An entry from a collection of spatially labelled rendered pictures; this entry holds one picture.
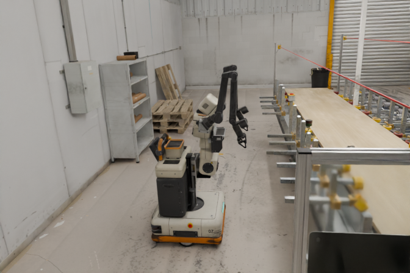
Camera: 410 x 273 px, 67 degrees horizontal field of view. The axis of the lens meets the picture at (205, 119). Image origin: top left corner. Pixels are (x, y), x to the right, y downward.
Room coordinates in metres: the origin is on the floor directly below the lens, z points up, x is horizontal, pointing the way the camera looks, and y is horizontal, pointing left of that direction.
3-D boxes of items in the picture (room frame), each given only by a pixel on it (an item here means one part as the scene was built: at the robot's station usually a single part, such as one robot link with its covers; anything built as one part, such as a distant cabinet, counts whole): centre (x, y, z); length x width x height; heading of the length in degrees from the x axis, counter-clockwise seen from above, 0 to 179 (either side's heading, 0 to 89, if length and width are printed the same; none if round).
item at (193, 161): (2.79, 0.01, 0.68); 0.28 x 0.27 x 0.25; 172
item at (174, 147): (2.76, 0.30, 0.87); 0.23 x 0.15 x 0.11; 172
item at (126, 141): (4.95, 1.23, 0.78); 0.90 x 0.45 x 1.55; 172
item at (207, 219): (2.75, 0.19, 0.16); 0.67 x 0.64 x 0.25; 82
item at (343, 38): (5.26, -2.36, 1.25); 0.15 x 0.08 x 1.10; 172
